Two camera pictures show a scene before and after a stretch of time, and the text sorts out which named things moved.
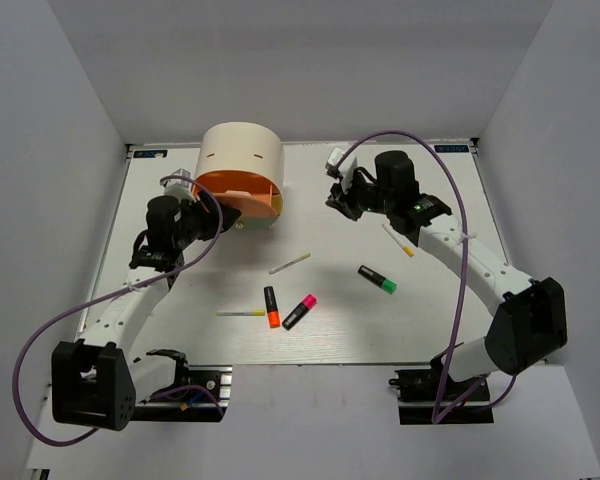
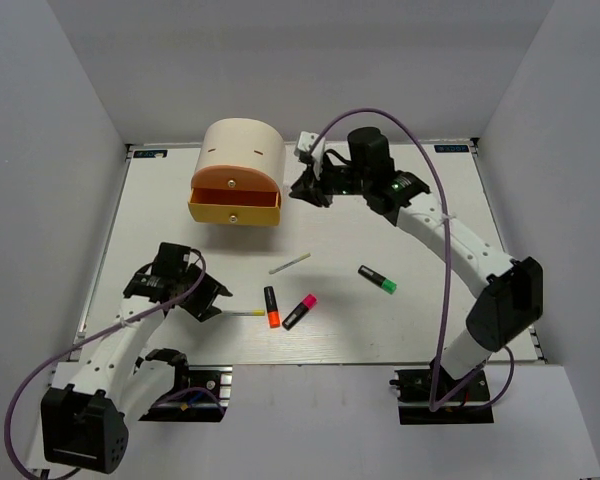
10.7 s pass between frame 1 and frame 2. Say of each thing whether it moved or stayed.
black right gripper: moved
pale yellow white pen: stayed
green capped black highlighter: stayed
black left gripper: moved
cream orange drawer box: stayed
